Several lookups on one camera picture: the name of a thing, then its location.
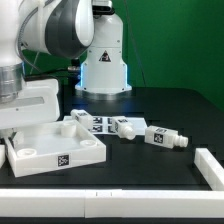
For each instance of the white square table top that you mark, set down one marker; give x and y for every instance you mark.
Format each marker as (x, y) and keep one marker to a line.
(53, 146)

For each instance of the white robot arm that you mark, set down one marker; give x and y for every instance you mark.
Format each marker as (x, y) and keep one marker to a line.
(63, 28)

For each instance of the white fence bar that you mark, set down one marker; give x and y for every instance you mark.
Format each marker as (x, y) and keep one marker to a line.
(111, 203)
(210, 169)
(2, 155)

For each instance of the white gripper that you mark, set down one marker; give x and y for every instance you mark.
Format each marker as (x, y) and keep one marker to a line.
(36, 103)

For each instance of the white paper marker sheet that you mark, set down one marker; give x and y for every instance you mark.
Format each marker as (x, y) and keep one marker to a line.
(102, 125)

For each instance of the white right fence bar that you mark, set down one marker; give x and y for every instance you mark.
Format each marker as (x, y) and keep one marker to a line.
(210, 169)

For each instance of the white left fence bar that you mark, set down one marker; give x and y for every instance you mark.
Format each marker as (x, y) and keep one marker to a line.
(2, 155)

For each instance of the white front fence bar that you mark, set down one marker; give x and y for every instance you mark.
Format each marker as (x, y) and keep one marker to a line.
(111, 203)

